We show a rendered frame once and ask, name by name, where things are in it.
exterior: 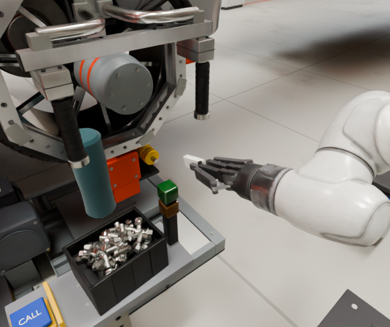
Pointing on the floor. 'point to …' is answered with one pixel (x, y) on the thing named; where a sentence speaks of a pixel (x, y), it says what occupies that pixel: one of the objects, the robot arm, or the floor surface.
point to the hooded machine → (231, 4)
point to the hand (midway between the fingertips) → (195, 163)
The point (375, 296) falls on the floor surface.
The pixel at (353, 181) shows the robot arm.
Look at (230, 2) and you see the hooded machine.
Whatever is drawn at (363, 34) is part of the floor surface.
